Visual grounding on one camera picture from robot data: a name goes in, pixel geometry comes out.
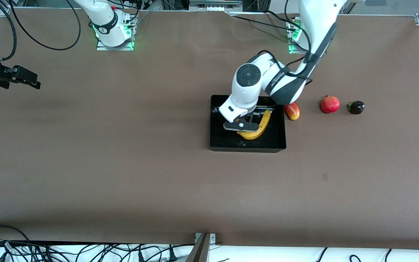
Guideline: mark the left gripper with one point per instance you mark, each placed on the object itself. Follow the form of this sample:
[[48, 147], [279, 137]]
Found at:
[[255, 113]]

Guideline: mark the yellow banana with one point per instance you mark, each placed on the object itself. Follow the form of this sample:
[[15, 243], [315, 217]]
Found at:
[[255, 134]]

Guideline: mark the black plastic box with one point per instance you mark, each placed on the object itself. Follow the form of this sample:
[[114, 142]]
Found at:
[[247, 143]]

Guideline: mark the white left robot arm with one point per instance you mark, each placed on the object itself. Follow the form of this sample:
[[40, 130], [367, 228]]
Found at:
[[318, 22]]

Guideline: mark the red yellow mango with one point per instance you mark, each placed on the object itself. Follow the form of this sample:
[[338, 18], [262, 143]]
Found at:
[[293, 112]]

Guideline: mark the red pomegranate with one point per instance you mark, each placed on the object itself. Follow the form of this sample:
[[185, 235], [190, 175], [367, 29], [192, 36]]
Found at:
[[330, 104]]

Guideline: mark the white power strip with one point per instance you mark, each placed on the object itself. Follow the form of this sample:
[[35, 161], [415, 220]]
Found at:
[[215, 5]]

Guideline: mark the dark purple mangosteen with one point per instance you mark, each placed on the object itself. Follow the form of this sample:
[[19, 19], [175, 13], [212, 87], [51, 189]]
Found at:
[[357, 107]]

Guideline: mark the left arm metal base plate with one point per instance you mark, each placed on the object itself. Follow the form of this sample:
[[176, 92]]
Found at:
[[292, 50]]

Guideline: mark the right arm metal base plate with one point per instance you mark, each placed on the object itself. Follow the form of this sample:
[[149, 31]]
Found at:
[[102, 48]]

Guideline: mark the metal corner bracket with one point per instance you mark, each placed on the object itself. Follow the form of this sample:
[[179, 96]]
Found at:
[[212, 238]]

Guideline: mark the aluminium post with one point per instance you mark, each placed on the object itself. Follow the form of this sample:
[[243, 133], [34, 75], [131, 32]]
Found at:
[[200, 251]]

